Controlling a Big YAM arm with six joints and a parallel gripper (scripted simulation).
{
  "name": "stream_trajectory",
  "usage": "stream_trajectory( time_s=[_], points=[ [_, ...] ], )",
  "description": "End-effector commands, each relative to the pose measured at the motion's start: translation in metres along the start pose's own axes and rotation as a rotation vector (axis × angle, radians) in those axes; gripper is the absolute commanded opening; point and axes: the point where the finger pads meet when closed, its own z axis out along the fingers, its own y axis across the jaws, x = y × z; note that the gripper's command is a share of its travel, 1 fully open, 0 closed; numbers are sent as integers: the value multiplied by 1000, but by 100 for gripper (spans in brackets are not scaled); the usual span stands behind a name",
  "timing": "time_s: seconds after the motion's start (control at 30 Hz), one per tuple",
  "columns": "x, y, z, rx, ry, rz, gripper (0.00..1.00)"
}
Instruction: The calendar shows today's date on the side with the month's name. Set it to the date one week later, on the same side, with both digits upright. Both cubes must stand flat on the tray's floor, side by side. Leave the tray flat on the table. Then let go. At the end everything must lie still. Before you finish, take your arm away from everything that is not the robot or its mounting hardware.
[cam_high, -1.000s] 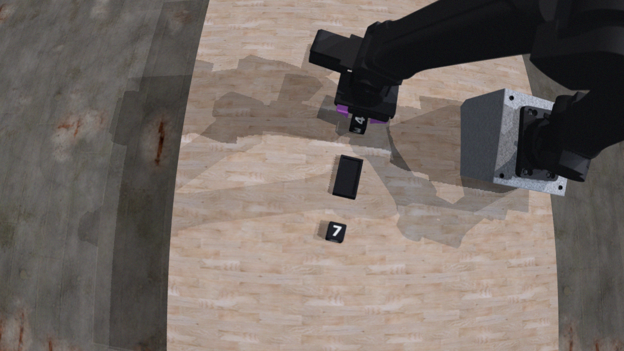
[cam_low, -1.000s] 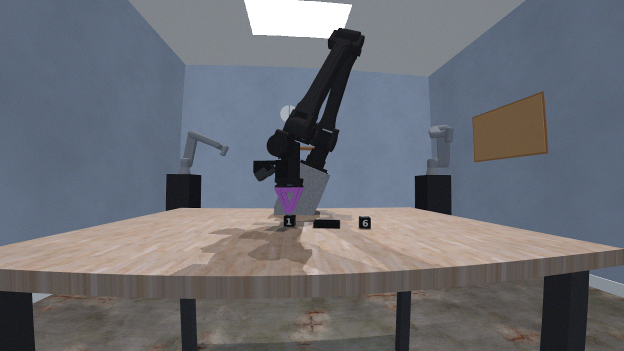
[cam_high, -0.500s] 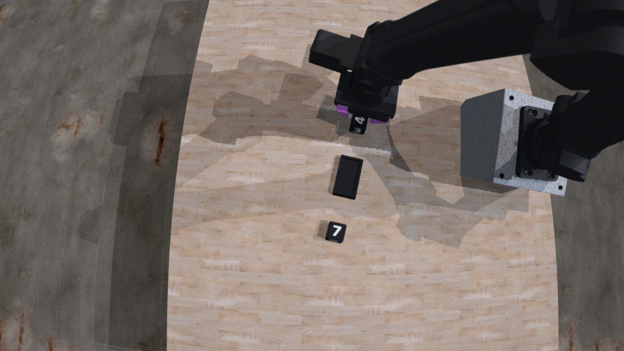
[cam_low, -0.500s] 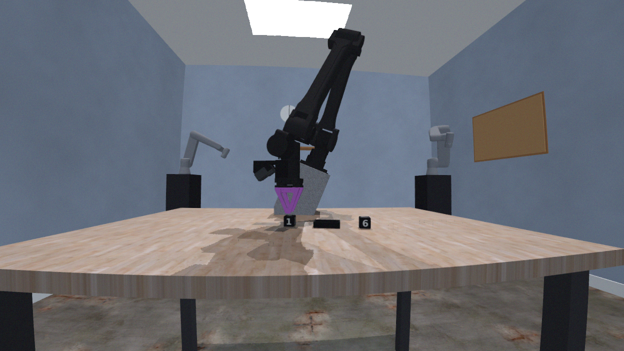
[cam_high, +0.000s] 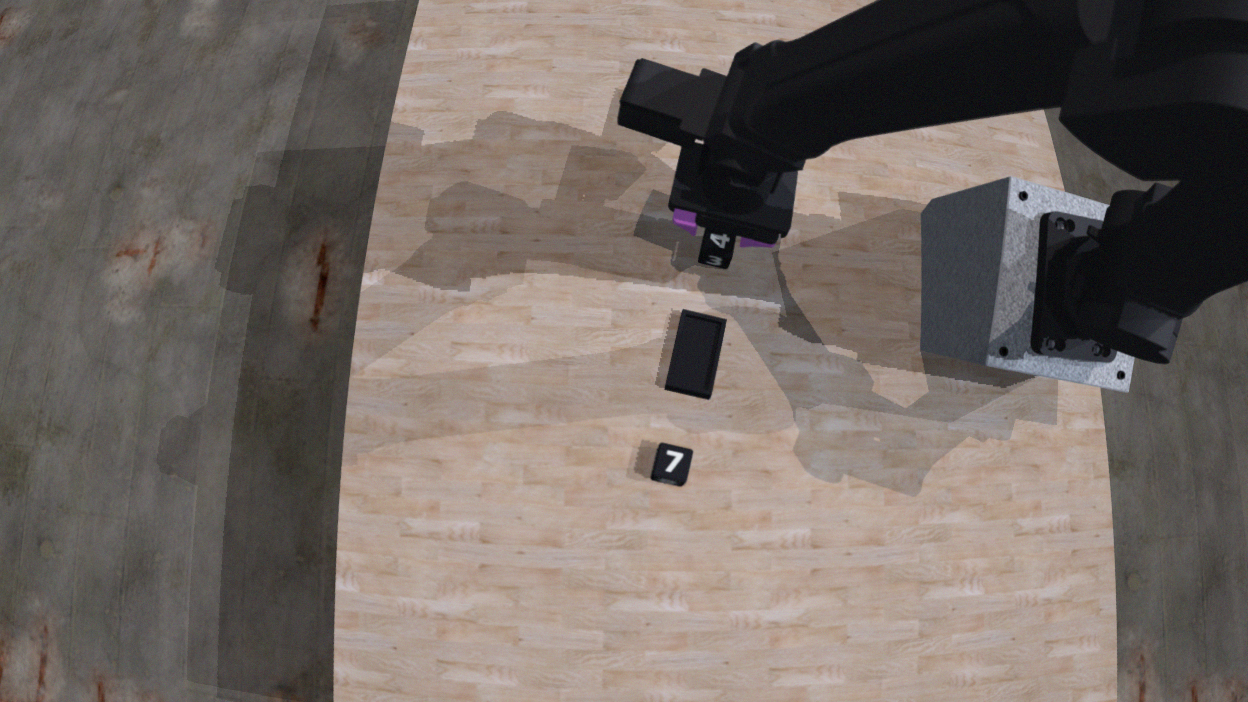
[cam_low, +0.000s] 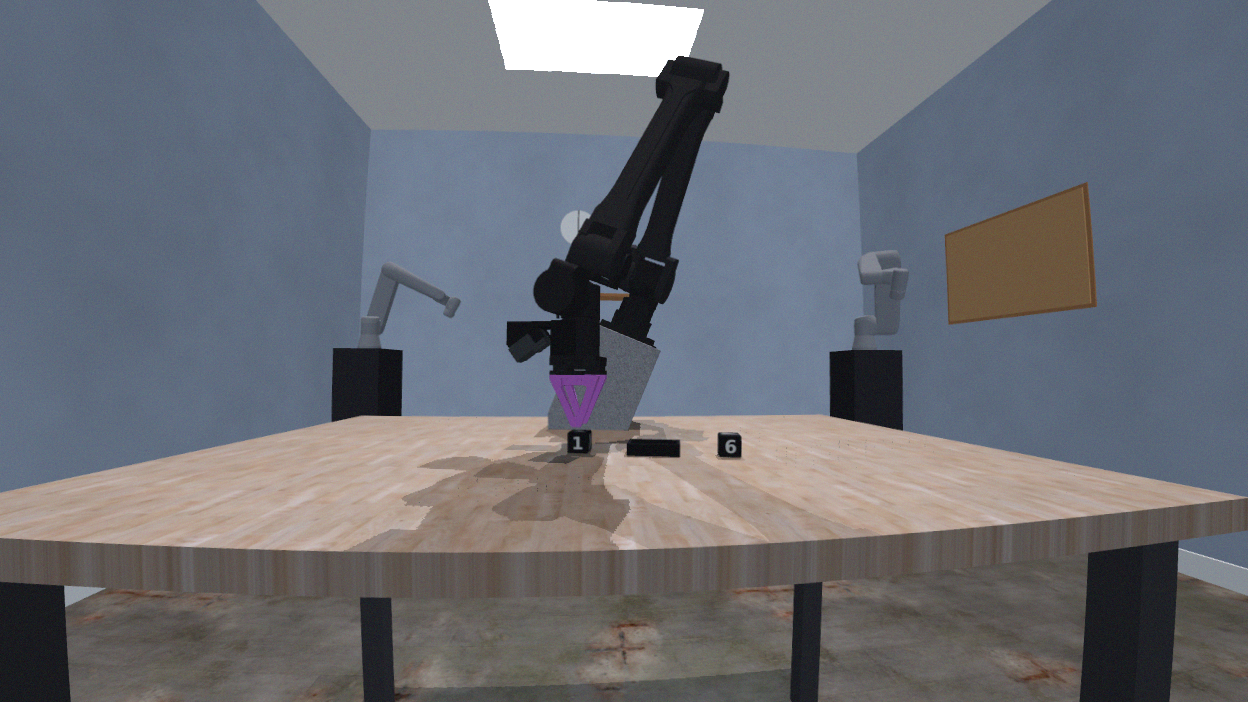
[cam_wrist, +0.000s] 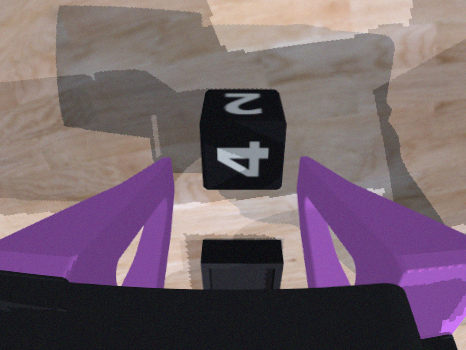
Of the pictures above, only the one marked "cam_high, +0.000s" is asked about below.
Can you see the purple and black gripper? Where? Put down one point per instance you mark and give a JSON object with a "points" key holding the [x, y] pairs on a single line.
{"points": [[728, 205]]}

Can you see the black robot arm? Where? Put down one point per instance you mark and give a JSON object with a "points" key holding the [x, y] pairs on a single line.
{"points": [[1168, 104]]}

